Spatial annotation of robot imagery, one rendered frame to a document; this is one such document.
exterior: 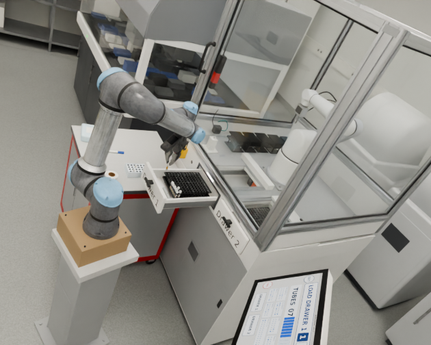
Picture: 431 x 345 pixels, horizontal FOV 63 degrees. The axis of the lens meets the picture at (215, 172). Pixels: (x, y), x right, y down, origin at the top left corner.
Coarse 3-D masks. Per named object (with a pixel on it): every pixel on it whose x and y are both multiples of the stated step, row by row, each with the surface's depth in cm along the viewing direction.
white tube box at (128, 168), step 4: (128, 164) 205; (132, 164) 206; (136, 164) 207; (140, 164) 209; (128, 168) 201; (132, 168) 203; (136, 168) 204; (140, 168) 206; (128, 172) 199; (132, 172) 200; (136, 172) 201; (140, 172) 202; (128, 176) 200; (132, 176) 202; (136, 176) 203; (140, 176) 204
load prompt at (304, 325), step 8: (304, 288) 127; (312, 288) 125; (304, 296) 123; (312, 296) 122; (304, 304) 120; (312, 304) 118; (304, 312) 117; (312, 312) 115; (304, 320) 113; (312, 320) 112; (296, 328) 112; (304, 328) 111; (296, 336) 109; (304, 336) 108; (296, 344) 106; (304, 344) 105
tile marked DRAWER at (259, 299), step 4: (256, 296) 136; (260, 296) 135; (264, 296) 133; (256, 300) 134; (260, 300) 133; (264, 300) 132; (252, 304) 133; (256, 304) 132; (260, 304) 131; (252, 308) 130; (256, 308) 130; (260, 308) 129
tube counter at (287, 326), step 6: (288, 312) 120; (294, 312) 119; (288, 318) 118; (294, 318) 116; (282, 324) 116; (288, 324) 115; (282, 330) 114; (288, 330) 113; (282, 336) 112; (288, 336) 111; (282, 342) 110; (288, 342) 108
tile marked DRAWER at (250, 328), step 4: (248, 316) 127; (252, 316) 126; (256, 316) 126; (248, 320) 126; (252, 320) 125; (256, 320) 124; (248, 324) 124; (252, 324) 123; (256, 324) 122; (244, 328) 123; (248, 328) 122; (252, 328) 121; (256, 328) 120; (244, 332) 121; (248, 332) 120; (252, 332) 119
